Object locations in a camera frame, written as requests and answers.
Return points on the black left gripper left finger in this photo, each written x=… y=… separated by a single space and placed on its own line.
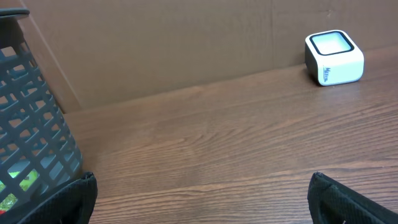
x=71 y=202

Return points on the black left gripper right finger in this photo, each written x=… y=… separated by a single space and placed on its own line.
x=332 y=202

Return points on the grey plastic mesh basket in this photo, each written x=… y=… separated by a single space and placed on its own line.
x=38 y=151

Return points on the white barcode scanner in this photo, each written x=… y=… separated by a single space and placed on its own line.
x=332 y=58

